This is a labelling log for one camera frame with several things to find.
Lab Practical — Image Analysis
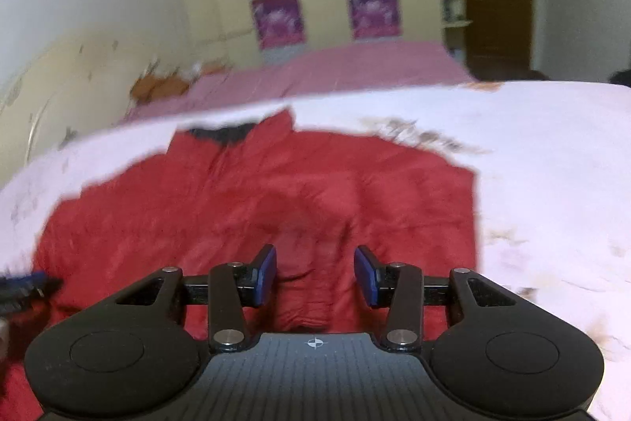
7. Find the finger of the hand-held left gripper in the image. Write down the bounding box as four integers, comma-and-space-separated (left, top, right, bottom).
0, 270, 63, 303

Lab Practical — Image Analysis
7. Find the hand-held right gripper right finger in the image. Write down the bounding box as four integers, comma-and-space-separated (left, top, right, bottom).
354, 245, 517, 354

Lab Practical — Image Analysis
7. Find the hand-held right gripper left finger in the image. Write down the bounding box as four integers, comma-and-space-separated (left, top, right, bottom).
116, 245, 278, 353

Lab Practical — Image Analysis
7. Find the red jacket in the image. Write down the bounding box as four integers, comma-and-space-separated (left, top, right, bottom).
0, 105, 482, 421

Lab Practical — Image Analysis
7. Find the cream bed headboard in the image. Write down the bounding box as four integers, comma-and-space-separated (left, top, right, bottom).
0, 29, 190, 185

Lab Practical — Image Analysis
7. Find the floral pink blanket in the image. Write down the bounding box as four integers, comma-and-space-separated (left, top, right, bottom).
0, 80, 631, 421

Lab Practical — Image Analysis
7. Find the orange cloth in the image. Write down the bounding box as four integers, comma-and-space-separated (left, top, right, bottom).
130, 73, 192, 102

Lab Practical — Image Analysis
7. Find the purple wall poster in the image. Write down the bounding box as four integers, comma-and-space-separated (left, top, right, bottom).
345, 0, 403, 40
250, 0, 307, 50

